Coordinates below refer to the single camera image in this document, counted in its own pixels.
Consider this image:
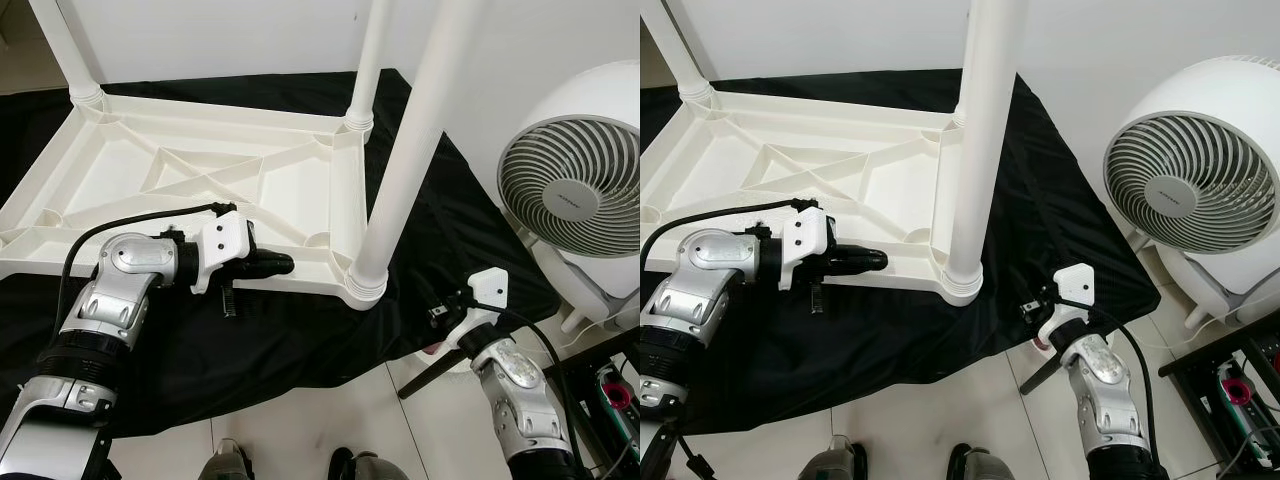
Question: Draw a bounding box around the white plastic table top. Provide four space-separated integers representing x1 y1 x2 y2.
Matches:
640 82 986 304
0 88 389 306

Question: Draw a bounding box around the white plastic table leg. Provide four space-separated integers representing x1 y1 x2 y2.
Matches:
28 0 104 109
345 0 393 131
945 0 1031 286
643 0 716 104
945 0 979 129
350 0 488 286

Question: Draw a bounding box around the black metal table leg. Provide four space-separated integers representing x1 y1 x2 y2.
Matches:
1020 350 1063 396
398 345 466 401

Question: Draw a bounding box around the black table cloth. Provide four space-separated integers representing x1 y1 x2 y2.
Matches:
640 68 1161 436
0 68 561 436

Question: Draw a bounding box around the white grey floor appliance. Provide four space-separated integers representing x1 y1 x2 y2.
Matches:
1130 235 1280 331
540 235 641 336

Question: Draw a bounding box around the black low shelf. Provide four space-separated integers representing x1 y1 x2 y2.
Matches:
1158 330 1280 471
545 335 641 476

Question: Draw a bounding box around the grey right robot leg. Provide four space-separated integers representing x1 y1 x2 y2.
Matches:
945 445 1016 480
328 447 406 480

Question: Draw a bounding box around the grey robot leg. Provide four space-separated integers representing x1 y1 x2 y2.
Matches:
328 447 406 480
945 445 1016 480
198 438 256 480
800 435 869 480

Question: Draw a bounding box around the white round fan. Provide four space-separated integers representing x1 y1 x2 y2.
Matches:
1103 55 1280 256
497 60 641 251

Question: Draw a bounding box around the grey pink hair dryer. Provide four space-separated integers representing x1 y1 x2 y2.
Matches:
598 365 641 441
1215 360 1263 441

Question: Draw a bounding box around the grey left robot leg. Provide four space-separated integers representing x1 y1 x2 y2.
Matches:
800 435 869 480
198 438 256 480

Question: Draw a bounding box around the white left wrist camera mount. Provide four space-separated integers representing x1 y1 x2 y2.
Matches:
775 205 836 291
190 210 251 296

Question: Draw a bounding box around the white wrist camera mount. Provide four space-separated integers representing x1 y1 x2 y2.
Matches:
445 268 509 351
1035 263 1096 346
775 205 836 291
190 210 251 296

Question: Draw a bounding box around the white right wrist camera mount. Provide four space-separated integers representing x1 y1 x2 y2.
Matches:
1035 263 1096 346
445 268 509 351

